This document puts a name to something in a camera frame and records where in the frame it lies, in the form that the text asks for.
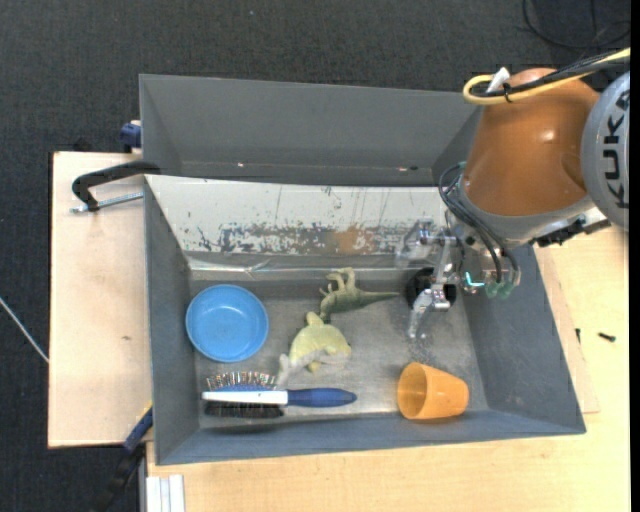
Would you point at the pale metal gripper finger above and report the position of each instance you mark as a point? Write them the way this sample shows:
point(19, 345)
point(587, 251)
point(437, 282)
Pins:
point(436, 300)
point(425, 236)

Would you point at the green toy dinosaur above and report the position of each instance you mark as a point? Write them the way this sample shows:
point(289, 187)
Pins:
point(345, 300)

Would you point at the orange plastic cup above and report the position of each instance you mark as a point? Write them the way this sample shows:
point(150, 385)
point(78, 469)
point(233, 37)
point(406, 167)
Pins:
point(435, 395)

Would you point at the yellow plush dolphin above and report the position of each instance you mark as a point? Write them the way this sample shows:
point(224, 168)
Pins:
point(320, 342)

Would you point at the small black screw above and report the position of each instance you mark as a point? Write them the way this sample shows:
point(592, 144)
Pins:
point(607, 337)

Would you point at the grey metal bin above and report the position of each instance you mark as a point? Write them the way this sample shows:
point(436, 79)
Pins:
point(300, 130)

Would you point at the blue and white hairbrush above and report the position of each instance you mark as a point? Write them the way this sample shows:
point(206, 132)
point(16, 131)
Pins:
point(280, 397)

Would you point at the blue bowl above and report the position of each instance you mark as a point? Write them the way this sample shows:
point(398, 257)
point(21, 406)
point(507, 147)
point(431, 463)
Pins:
point(226, 322)

